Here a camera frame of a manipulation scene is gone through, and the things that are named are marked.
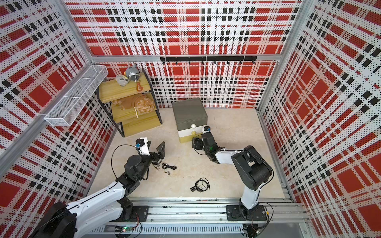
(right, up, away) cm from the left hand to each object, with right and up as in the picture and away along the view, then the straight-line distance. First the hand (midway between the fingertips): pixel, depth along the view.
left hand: (160, 141), depth 81 cm
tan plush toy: (-14, +23, +7) cm, 28 cm away
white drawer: (+13, +4, +13) cm, 19 cm away
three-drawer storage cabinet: (+19, +23, +15) cm, 33 cm away
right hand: (+21, 0, +14) cm, 25 cm away
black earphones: (-4, -17, +9) cm, 20 cm away
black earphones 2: (+1, -16, +9) cm, 18 cm away
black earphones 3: (+23, -25, +1) cm, 34 cm away
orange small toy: (-14, +31, +5) cm, 35 cm away
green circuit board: (-12, -40, -12) cm, 43 cm away
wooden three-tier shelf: (-30, +11, +29) cm, 44 cm away
